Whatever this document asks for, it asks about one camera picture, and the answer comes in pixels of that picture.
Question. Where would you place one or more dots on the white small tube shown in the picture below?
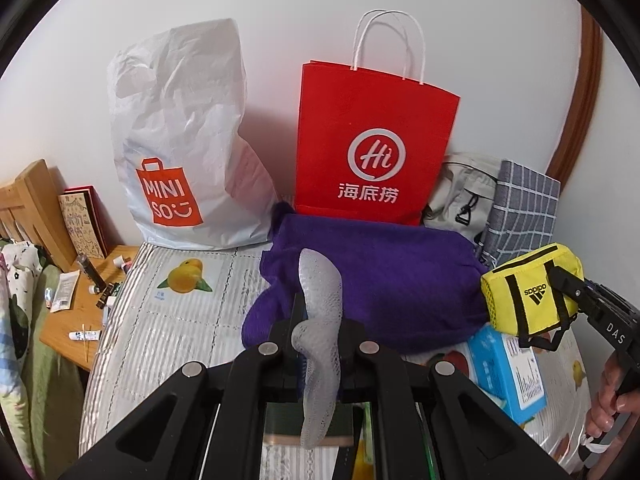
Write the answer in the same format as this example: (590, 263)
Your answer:
(82, 334)

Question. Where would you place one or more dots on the purple towel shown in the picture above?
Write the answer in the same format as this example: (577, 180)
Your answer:
(390, 280)

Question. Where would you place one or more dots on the wooden headboard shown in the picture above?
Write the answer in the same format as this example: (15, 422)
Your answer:
(35, 200)

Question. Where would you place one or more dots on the grey checked cloth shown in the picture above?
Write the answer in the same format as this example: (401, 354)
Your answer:
(525, 210)

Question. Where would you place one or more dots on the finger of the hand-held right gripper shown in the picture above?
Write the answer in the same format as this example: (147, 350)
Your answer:
(570, 282)

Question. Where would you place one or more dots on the wooden nightstand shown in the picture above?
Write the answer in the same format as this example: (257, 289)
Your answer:
(75, 325)

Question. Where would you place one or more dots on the brown wooden door frame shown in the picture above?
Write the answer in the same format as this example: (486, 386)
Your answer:
(580, 110)

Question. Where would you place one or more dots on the blue tissue box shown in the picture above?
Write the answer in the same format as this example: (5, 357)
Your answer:
(505, 365)

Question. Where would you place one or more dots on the white plastic shopping bag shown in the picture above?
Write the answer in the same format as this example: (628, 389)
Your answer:
(185, 150)

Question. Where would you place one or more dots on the grey backpack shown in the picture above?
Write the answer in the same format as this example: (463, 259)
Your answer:
(460, 200)

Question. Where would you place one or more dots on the yellow small bag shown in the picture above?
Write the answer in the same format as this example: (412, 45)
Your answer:
(525, 290)

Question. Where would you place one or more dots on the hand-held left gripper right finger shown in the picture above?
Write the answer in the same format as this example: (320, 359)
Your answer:
(350, 355)

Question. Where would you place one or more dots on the floral bedding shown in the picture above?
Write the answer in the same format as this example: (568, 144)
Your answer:
(30, 350)

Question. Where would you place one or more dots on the person's right hand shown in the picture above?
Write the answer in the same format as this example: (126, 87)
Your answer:
(612, 390)

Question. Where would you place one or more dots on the red paper bag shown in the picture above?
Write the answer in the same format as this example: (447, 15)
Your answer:
(375, 125)

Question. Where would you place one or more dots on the grey mesh insole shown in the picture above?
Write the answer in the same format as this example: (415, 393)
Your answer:
(320, 300)

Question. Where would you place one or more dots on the white sachet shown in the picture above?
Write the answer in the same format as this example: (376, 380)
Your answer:
(65, 292)

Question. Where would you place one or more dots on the fruit-printed tablecloth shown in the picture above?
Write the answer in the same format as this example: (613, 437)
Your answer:
(165, 330)

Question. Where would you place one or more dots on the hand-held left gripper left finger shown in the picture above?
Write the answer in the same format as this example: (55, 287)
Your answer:
(299, 360)

